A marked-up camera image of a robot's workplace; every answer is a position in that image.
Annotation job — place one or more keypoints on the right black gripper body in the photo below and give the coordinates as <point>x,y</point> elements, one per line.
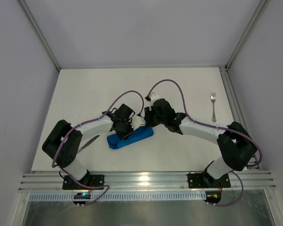
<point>150,117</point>

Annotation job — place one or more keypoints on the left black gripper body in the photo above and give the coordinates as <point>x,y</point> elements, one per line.
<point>126,131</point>

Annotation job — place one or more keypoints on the blue cloth napkin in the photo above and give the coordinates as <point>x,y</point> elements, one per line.
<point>114,142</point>

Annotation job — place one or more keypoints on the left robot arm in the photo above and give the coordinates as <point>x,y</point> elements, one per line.
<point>63,143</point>

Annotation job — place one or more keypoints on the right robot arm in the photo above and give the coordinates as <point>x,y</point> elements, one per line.
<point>233,141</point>

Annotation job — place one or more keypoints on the silver table knife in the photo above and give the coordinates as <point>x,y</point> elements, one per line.
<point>88,143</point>

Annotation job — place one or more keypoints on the silver fork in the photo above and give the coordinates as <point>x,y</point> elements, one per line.
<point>213,100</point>

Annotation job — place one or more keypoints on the left controller board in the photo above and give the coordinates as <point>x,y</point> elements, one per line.
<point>80,199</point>

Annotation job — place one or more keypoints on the controller board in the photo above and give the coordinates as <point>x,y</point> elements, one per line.
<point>212,197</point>
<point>80,199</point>

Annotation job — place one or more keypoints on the right controller board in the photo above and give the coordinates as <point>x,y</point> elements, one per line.
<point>212,197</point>

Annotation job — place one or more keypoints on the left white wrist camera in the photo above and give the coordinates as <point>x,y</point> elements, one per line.
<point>137,121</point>

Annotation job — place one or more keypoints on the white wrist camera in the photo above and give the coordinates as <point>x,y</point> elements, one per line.
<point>152,97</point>
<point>137,121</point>

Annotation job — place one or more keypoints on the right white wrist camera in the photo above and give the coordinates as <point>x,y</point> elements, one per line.
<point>152,97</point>

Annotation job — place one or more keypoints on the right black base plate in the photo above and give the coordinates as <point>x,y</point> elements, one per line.
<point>197,180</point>

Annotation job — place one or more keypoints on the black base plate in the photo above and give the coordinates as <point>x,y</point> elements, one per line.
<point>197,180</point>
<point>94,181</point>

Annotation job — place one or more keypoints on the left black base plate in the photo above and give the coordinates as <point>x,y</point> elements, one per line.
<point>94,181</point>

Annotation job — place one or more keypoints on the slotted grey cable duct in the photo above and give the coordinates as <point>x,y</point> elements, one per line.
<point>121,196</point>

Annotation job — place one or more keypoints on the aluminium front rail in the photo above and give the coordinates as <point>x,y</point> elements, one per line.
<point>41,181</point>

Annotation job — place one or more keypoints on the aluminium rail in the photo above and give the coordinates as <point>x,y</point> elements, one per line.
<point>41,181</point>
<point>232,97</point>

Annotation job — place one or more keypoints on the right side aluminium rail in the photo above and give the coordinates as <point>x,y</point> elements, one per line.
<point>232,97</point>

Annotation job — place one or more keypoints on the right aluminium frame post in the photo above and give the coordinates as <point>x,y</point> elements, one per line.
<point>259,10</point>

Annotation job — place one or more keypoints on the aluminium frame post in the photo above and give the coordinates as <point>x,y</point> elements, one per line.
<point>36,28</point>
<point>259,10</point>

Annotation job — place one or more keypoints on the left aluminium frame post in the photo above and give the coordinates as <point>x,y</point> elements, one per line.
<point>36,28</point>

